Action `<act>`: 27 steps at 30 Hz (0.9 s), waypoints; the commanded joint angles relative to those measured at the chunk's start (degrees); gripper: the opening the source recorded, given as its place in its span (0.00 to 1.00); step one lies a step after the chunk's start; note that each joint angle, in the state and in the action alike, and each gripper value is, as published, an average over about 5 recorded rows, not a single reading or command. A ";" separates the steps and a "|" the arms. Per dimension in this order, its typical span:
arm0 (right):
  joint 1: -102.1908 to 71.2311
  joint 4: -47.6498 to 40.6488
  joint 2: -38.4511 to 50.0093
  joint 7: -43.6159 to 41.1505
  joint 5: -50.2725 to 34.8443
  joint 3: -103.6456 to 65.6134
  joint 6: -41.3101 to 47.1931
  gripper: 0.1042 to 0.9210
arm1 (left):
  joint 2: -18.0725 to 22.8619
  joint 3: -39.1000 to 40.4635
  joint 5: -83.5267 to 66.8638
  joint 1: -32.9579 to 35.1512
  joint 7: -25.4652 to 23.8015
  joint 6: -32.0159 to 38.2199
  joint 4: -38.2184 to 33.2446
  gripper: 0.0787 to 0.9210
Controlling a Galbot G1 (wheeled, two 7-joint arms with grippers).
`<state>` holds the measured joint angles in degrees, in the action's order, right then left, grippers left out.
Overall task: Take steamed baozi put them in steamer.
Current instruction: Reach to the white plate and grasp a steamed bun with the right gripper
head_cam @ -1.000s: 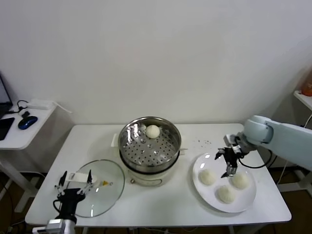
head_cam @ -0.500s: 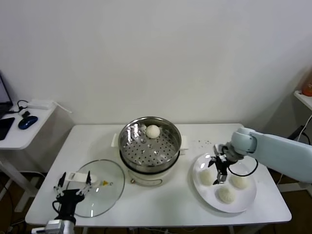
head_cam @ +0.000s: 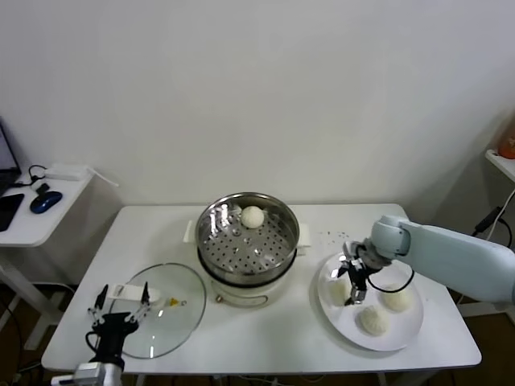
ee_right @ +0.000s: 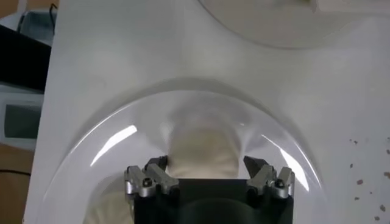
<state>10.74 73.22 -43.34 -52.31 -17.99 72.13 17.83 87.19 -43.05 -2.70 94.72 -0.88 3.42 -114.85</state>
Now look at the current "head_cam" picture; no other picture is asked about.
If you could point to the blue computer mouse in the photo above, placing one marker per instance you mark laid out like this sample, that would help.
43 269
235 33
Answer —
45 203

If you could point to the right wrist white module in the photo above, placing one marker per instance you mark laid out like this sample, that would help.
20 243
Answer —
351 247

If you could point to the stainless steel steamer basket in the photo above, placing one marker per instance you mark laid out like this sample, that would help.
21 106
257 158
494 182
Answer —
241 249

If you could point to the white steamed baozi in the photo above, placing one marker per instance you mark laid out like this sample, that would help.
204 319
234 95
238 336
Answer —
338 291
374 320
398 299
252 217

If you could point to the round glass lid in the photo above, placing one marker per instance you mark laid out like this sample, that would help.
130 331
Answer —
177 329

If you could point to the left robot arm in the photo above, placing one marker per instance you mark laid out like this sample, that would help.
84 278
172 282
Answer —
100 374

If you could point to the black smartphone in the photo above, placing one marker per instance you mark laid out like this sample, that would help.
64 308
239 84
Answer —
9 211

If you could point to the left wrist white module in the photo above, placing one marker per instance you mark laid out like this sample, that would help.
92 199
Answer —
63 380

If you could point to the white electric cooker pot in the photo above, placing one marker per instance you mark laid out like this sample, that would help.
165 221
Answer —
241 295

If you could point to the white power adapter box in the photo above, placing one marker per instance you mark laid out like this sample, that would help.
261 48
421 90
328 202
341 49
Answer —
64 172

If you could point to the small black dongle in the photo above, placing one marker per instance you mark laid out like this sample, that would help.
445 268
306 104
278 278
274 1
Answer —
42 188

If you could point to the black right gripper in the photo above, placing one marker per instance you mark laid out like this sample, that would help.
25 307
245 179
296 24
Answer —
356 275

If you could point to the orange object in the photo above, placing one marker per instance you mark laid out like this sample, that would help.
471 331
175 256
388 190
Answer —
507 146

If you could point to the white side table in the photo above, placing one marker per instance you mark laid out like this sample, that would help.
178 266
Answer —
48 225

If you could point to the white shelf stand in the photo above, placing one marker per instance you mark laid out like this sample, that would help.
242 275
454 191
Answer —
503 163

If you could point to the white round plate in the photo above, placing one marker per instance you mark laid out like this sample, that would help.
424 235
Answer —
402 329

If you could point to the wrist white module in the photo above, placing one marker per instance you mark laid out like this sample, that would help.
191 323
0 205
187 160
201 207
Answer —
63 380
351 247

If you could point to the black laptop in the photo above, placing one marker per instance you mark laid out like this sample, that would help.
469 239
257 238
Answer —
6 161

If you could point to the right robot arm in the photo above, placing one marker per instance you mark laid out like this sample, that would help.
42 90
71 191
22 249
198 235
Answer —
442 249

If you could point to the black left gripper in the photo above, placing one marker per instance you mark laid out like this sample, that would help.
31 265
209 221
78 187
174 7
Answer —
112 331

